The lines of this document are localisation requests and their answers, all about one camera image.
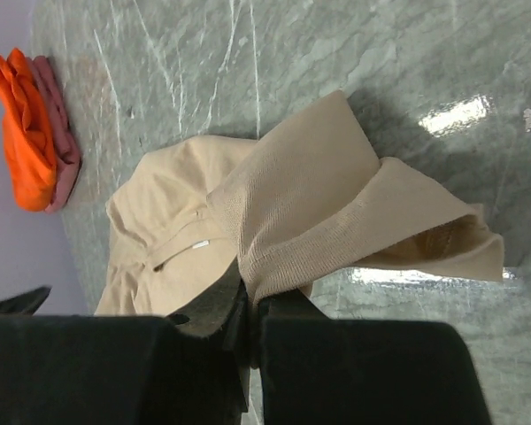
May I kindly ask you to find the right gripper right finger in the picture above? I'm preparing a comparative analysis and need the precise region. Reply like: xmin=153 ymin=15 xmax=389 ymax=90
xmin=256 ymin=290 xmax=492 ymax=425

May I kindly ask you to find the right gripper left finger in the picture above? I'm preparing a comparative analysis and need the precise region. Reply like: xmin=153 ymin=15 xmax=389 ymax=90
xmin=0 ymin=263 xmax=249 ymax=424

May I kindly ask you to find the folded orange t-shirt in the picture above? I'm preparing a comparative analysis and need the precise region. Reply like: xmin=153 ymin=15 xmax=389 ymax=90
xmin=0 ymin=48 xmax=57 ymax=212

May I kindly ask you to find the beige t-shirt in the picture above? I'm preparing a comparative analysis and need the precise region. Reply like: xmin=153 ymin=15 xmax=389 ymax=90
xmin=96 ymin=91 xmax=504 ymax=316

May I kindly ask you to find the folded dusty pink t-shirt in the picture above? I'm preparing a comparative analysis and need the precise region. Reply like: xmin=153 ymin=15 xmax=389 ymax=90
xmin=27 ymin=56 xmax=81 ymax=213

